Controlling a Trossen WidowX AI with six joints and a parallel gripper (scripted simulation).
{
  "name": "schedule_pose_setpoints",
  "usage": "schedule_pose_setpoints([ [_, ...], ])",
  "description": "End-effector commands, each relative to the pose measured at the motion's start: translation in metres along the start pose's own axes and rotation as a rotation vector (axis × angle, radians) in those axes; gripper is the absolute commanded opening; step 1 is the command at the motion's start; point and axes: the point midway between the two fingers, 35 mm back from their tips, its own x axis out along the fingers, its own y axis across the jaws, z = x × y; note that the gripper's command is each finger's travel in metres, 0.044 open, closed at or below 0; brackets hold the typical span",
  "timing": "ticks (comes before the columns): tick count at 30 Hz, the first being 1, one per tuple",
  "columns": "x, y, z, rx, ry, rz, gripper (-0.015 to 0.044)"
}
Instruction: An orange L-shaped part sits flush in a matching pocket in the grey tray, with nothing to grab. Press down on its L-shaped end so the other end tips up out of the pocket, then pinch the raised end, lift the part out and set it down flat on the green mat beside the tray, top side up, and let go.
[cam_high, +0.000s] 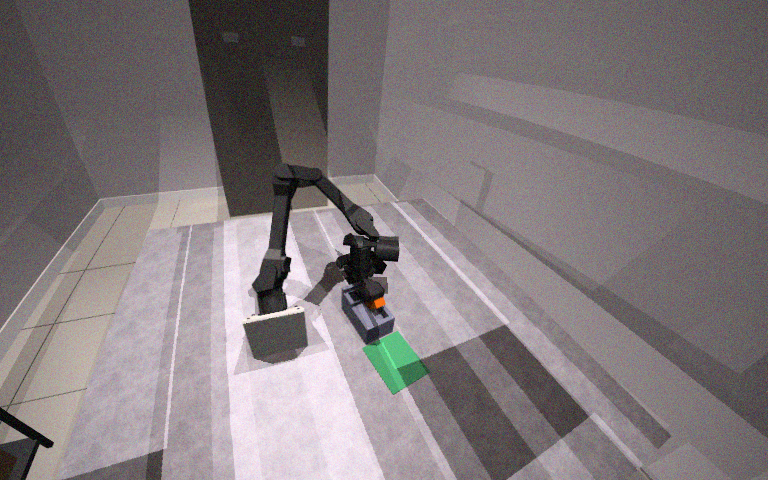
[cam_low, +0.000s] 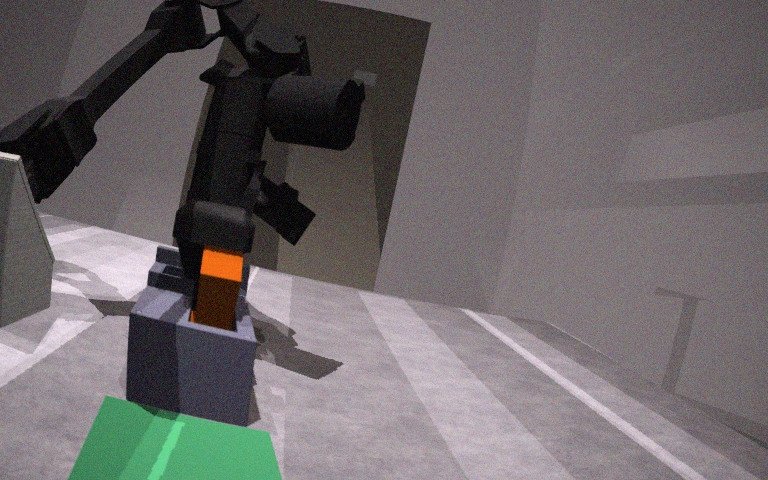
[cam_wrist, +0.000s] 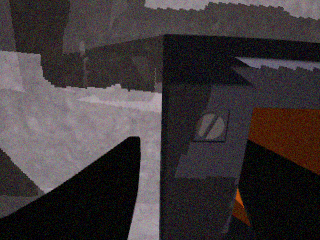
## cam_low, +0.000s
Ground orange l-shaped block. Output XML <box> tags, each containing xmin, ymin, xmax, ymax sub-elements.
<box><xmin>191</xmin><ymin>245</ymin><xmax>244</xmax><ymax>331</ymax></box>

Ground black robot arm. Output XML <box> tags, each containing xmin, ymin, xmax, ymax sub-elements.
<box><xmin>0</xmin><ymin>0</ymin><xmax>365</xmax><ymax>246</ymax></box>

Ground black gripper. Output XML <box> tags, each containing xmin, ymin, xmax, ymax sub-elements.
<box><xmin>173</xmin><ymin>130</ymin><xmax>264</xmax><ymax>311</ymax></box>

